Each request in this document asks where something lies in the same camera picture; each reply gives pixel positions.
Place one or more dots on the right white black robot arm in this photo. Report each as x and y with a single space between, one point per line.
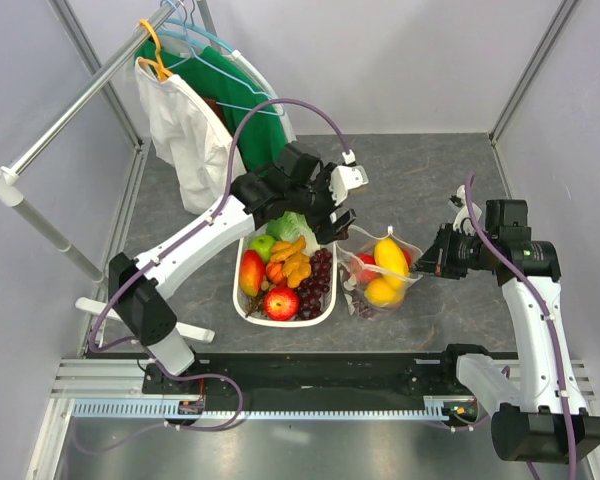
543 418

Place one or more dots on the red apple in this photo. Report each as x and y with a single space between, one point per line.
281 304
361 268

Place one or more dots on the metal clothes rack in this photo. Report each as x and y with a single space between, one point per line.
81 181

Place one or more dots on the green apple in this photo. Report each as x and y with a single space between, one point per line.
262 245

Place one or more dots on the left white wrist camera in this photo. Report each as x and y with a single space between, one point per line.
346 177

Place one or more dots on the green cabbage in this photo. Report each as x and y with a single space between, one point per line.
289 227

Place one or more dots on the yellow red mango back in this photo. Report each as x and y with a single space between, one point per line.
389 256

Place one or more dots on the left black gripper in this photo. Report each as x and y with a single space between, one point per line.
323 226

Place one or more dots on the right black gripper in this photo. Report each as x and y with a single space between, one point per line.
437 259

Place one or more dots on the green shirt on hanger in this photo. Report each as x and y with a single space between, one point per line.
223 96

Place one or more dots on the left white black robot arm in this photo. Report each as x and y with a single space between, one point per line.
298 181

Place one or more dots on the light blue cable duct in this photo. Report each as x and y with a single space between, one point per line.
432 409

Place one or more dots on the small orange pumpkin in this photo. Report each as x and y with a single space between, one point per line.
274 273

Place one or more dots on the clear polka dot zip bag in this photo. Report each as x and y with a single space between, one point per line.
361 241

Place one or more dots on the blue clothes hanger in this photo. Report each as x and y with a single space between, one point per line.
192 42

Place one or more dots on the yellow lemon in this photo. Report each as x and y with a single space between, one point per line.
385 293

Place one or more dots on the red apple back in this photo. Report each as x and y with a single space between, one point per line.
361 268

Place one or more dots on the red yellow mango left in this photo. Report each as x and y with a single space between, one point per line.
251 273

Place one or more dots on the dark grape bunch right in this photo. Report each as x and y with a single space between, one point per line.
312 291

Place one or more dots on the red apple front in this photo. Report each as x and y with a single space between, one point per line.
281 304

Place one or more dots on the yellow ginger root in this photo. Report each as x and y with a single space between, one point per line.
296 264

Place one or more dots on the red tomato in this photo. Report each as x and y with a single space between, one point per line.
407 257

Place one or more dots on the white plastic fruit basket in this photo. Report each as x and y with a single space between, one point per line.
251 309

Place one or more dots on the orange clothes hanger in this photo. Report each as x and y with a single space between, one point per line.
162 73

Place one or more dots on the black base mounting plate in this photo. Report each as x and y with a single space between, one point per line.
318 379

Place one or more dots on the dark purple grape bunch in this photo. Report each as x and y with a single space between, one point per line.
356 302

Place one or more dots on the white shirt on hanger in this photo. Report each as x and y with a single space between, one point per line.
187 135

